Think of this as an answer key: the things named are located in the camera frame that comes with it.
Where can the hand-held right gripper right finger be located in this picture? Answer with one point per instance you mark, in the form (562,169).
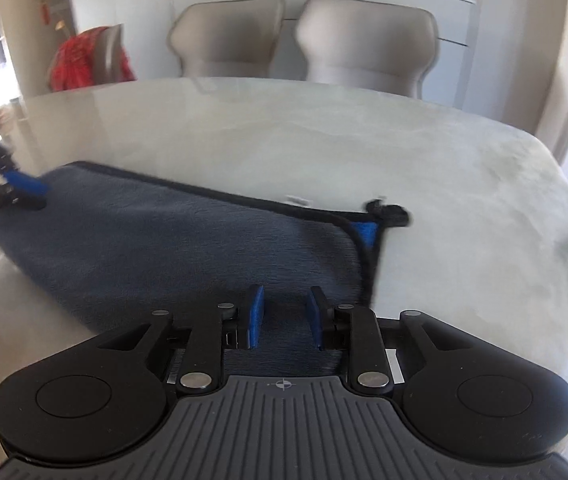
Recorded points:
(314,317)

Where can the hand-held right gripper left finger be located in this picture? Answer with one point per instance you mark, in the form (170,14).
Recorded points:
(255,317)

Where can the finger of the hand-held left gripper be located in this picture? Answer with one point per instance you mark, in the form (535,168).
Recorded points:
(26,201)
(26,183)

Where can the grey towel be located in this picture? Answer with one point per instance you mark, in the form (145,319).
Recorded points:
(164,250)

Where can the red patterned cloth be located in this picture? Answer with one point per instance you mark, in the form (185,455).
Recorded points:
(74,67)

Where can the grey dining chair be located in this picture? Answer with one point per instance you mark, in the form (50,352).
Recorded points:
(110,52)

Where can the beige dining chair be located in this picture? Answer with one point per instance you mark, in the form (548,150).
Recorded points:
(224,35)
(364,45)

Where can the white sideboard cabinet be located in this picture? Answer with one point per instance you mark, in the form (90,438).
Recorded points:
(456,50)

